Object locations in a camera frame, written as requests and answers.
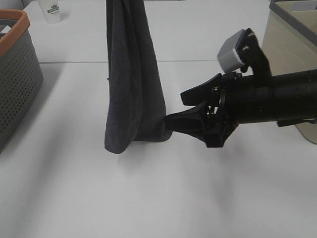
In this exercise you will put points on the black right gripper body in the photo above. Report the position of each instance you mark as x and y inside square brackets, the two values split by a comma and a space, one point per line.
[219, 123]

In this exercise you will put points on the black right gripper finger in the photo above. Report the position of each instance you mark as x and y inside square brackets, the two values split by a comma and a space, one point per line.
[190, 122]
[202, 92]

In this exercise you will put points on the dark grey towel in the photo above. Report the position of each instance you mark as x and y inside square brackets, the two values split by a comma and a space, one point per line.
[136, 102]

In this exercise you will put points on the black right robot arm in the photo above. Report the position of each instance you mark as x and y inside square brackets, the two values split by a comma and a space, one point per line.
[245, 92]

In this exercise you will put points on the beige storage box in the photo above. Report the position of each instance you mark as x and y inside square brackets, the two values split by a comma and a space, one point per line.
[290, 44]

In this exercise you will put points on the grey basket with orange rim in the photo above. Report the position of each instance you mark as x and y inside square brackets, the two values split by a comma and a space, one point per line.
[20, 73]

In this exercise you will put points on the white paper cup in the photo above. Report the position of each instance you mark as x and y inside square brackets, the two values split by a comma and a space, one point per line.
[50, 10]

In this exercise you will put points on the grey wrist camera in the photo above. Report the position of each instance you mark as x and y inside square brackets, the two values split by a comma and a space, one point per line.
[228, 56]

